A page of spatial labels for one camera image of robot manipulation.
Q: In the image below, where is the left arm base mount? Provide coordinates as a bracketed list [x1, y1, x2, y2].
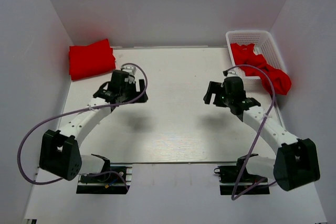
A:
[76, 164, 132, 195]

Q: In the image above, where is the white plastic laundry basket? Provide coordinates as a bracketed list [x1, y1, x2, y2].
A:
[226, 30, 287, 73]

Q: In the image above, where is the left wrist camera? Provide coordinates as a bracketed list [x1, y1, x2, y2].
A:
[121, 65, 137, 83]

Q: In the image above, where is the red t shirt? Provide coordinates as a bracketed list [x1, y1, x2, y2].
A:
[230, 43, 292, 95]
[69, 39, 116, 81]

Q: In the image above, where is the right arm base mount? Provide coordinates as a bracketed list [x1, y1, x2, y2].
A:
[213, 163, 271, 196]

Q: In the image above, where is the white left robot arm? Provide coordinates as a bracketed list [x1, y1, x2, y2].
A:
[39, 65, 148, 182]

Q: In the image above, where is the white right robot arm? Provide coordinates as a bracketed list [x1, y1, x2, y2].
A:
[203, 76, 321, 191]

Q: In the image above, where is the red t shirt in basket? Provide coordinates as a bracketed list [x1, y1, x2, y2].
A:
[230, 43, 292, 95]

